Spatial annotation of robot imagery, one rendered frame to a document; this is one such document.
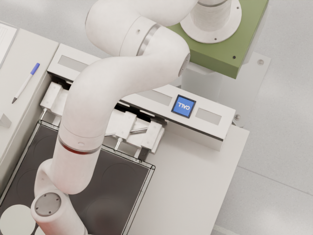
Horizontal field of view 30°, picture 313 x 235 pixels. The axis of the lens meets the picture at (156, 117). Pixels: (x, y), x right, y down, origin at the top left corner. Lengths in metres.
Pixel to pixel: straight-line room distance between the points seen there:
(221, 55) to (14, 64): 0.61
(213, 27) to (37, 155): 0.63
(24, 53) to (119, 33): 0.65
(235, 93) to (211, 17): 1.04
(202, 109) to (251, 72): 1.10
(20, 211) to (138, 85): 0.70
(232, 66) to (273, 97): 0.97
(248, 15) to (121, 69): 0.80
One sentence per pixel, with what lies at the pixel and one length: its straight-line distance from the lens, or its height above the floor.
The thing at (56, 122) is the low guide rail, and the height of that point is 0.85.
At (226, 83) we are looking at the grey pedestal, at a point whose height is 0.01.
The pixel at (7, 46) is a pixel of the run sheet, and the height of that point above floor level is 0.97.
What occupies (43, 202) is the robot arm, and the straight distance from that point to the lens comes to 1.31.
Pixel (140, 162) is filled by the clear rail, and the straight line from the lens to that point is 1.67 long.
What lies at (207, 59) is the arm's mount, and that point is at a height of 0.88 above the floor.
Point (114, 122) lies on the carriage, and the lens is 1.73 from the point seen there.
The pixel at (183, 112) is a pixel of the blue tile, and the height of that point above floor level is 0.96.
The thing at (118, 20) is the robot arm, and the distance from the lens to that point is 1.16.
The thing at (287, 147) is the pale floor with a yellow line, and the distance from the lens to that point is 2.66.
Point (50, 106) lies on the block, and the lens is 1.75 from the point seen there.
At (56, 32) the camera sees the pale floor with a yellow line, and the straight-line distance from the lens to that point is 2.86.
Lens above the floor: 2.53
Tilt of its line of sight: 73 degrees down
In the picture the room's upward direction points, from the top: 5 degrees counter-clockwise
